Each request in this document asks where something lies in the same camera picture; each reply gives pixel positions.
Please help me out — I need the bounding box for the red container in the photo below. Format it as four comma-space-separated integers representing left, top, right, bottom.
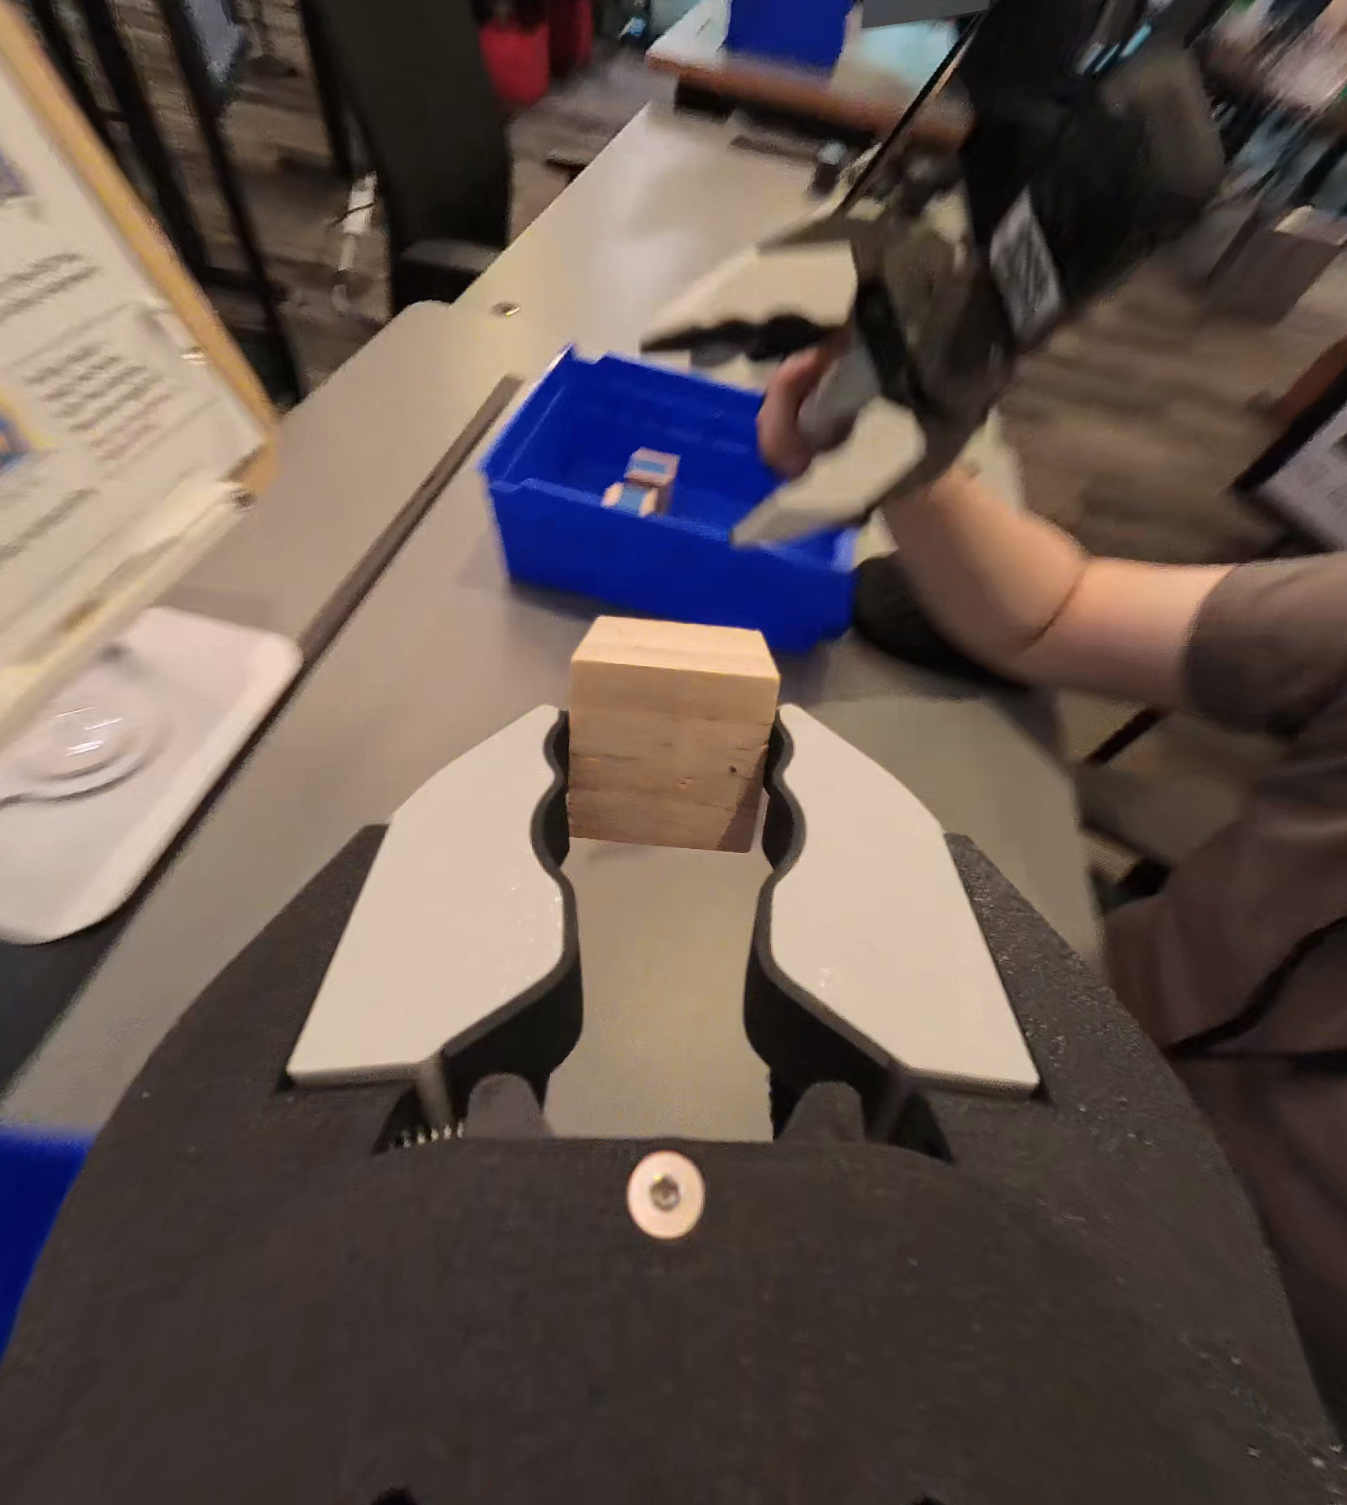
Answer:
476, 14, 552, 110

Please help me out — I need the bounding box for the wooden clipboard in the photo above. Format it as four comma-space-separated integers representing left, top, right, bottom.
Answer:
0, 0, 280, 499

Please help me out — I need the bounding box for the person's right hand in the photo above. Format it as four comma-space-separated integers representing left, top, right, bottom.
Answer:
758, 348, 863, 478

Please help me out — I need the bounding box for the blue storage bin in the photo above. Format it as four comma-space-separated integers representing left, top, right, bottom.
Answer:
723, 0, 858, 71

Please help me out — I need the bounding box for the printed instruction sheet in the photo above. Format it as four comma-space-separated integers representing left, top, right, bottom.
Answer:
0, 0, 266, 784

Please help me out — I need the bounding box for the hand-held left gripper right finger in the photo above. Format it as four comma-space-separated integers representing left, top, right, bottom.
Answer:
744, 703, 1041, 1145

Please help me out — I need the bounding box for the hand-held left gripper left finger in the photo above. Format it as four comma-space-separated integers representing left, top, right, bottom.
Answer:
285, 703, 584, 1137

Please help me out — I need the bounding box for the brown wooden table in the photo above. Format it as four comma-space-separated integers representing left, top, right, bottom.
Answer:
646, 24, 974, 152

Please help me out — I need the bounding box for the white plastic stand base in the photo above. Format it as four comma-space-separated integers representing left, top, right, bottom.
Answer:
0, 605, 307, 946

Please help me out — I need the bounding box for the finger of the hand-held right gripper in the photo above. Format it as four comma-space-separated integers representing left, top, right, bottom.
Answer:
729, 400, 935, 552
637, 235, 867, 364

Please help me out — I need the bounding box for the black office chair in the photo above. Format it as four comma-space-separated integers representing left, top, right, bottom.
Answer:
302, 0, 513, 317

